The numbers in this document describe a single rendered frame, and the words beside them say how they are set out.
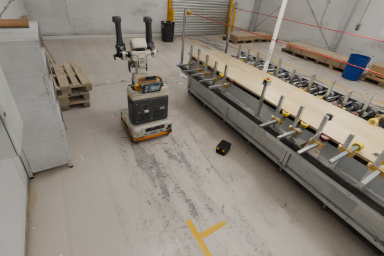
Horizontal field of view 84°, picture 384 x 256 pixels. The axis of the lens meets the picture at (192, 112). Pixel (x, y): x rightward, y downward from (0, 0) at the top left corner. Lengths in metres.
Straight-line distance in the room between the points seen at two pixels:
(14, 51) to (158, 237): 2.11
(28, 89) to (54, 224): 1.32
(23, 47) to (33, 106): 0.58
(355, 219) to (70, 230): 2.86
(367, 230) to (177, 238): 1.90
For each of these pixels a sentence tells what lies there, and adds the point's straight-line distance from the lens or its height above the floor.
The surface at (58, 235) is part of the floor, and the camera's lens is 2.60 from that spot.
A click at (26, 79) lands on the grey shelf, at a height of 1.20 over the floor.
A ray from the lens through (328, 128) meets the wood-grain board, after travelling 2.77.
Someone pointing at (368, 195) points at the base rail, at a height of 0.70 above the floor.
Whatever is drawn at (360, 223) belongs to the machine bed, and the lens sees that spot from 3.00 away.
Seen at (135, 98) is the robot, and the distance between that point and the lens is 2.92.
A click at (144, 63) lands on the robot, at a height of 1.07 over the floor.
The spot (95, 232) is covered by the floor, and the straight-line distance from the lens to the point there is 2.50.
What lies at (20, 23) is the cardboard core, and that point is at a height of 1.59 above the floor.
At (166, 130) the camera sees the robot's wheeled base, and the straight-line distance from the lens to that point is 3.33.
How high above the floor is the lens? 2.12
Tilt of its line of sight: 31 degrees down
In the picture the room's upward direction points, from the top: 6 degrees clockwise
